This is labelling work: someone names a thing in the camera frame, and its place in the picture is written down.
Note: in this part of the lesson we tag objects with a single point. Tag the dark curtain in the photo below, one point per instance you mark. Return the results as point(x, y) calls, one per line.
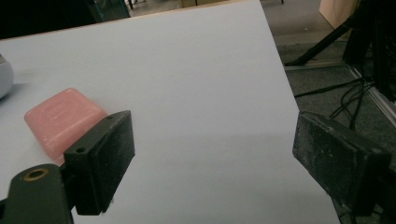
point(46, 14)

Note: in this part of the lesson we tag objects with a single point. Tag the white round container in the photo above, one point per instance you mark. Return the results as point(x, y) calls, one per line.
point(4, 77)

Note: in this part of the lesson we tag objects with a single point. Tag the pink soap bar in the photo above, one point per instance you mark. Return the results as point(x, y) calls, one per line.
point(60, 121)

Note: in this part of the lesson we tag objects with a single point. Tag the beige board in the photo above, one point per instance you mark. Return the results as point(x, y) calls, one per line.
point(337, 12)

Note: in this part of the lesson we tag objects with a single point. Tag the aluminium frame rail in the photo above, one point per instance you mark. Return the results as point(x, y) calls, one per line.
point(373, 93)

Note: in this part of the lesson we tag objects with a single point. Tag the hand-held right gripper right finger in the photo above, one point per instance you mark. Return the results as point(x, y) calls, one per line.
point(336, 158)

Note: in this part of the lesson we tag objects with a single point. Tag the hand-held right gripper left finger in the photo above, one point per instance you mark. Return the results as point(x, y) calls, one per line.
point(102, 161)

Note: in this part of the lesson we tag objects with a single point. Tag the black metal stand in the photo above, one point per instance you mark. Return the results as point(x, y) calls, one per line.
point(323, 43)

